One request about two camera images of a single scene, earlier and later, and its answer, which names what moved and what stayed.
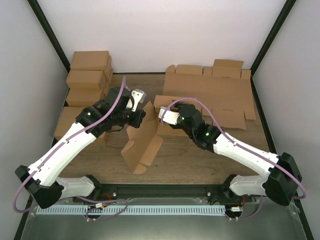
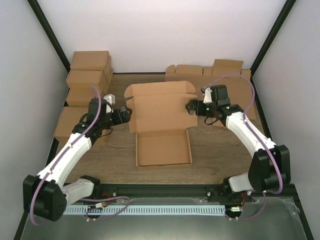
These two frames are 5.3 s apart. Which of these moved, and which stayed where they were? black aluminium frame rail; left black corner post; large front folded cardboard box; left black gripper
Moved: left black gripper
Stayed: left black corner post; black aluminium frame rail; large front folded cardboard box
